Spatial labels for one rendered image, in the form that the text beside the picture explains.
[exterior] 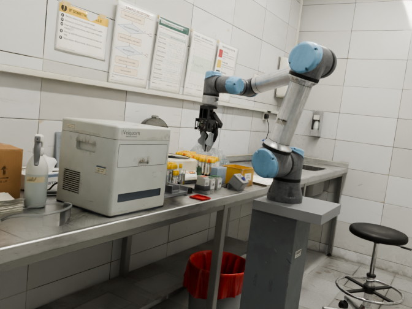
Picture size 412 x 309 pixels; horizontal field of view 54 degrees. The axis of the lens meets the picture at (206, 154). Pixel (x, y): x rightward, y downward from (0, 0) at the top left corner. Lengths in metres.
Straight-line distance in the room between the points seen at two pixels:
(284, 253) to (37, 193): 0.96
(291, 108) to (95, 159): 0.73
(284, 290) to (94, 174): 0.90
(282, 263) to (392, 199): 2.45
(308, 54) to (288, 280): 0.89
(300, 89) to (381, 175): 2.59
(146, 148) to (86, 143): 0.20
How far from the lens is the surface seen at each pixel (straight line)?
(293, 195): 1.70
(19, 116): 1.84
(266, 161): 1.55
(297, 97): 1.53
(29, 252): 1.13
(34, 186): 1.41
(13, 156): 1.48
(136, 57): 2.26
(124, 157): 1.33
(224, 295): 2.19
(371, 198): 4.07
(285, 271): 1.72
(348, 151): 4.08
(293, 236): 1.67
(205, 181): 1.86
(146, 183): 1.44
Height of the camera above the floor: 1.25
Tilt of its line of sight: 6 degrees down
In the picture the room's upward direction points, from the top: 7 degrees clockwise
